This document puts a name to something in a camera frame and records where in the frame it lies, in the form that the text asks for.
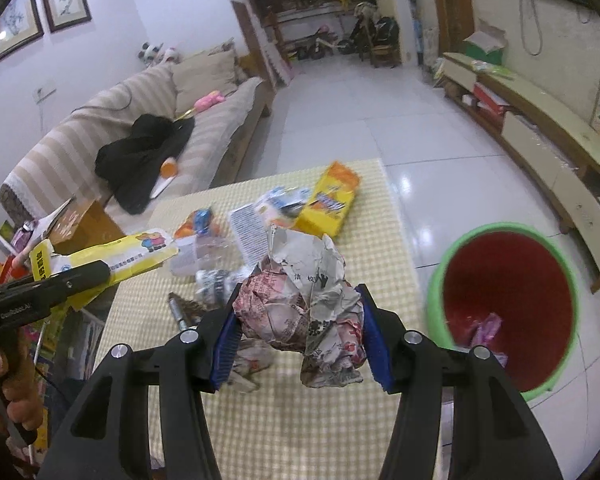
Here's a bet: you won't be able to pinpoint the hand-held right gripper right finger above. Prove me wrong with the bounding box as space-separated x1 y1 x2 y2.
355 282 566 480

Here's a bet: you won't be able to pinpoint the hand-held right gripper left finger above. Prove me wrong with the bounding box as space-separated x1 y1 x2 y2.
32 282 243 480

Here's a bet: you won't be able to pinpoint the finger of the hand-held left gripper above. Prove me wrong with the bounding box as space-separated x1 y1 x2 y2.
44 259 112 309

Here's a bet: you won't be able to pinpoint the yellow paper bag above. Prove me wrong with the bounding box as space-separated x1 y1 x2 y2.
27 229 181 311

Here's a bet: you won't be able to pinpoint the newspaper ball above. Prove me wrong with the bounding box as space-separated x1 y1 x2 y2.
232 225 368 391

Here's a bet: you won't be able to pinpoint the green bin with red inside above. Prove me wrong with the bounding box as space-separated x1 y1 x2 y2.
426 221 581 403

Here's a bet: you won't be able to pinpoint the person's left hand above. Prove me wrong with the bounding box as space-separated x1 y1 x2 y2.
0 345 47 443

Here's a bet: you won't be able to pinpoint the crumpled white paper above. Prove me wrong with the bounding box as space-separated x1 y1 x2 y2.
230 337 276 393

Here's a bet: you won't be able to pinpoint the colourful picture books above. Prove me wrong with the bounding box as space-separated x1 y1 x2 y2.
0 222 101 456

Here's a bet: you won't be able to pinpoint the brown wooden cabinet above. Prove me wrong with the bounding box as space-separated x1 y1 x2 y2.
45 197 126 257

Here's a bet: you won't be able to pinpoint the brown wrapper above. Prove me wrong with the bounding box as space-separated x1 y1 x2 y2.
167 292 207 333

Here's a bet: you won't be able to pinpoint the yellow checked tablecloth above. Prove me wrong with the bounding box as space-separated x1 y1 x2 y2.
97 157 453 480

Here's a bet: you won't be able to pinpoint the pink wrapper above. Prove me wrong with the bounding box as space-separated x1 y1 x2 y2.
467 312 508 366

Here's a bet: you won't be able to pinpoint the white printed carton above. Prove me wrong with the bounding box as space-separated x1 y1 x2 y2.
228 203 271 268

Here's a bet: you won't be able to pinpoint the orange snack packet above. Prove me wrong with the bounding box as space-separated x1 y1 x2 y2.
174 206 226 241

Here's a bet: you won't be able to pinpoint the black clothing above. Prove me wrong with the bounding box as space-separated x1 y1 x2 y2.
95 114 196 216

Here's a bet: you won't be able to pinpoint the white bottle with orange cap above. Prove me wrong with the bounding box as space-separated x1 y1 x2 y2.
150 157 180 200

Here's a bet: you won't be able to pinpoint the beige striped sofa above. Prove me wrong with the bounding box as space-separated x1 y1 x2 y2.
0 42 276 226

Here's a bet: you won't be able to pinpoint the blue white plastic wrapper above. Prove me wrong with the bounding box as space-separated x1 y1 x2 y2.
255 186 313 233

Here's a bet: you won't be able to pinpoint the yellow orange snack box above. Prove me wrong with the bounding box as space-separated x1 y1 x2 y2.
297 160 362 238

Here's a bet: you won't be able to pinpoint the pink toy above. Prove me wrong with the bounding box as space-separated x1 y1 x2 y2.
194 90 227 111

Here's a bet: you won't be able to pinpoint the beige pillow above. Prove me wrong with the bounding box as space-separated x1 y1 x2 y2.
171 50 238 111

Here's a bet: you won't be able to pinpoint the white plush toy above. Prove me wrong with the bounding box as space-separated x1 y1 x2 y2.
137 42 181 67

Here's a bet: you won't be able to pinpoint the long cream television cabinet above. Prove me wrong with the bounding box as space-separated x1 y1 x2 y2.
442 52 600 293

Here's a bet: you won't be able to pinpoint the red flat box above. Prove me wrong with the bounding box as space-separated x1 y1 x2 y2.
472 82 511 116

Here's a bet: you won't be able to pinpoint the wooden chair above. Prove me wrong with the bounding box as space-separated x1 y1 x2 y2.
370 40 398 68

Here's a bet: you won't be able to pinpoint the small balance bike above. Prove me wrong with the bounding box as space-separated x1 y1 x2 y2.
292 30 356 61

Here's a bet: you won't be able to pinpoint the cardboard box with green sheet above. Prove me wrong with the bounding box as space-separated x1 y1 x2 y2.
462 20 508 66

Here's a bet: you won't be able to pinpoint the black wall cable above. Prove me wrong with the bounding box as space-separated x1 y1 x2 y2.
517 0 543 56

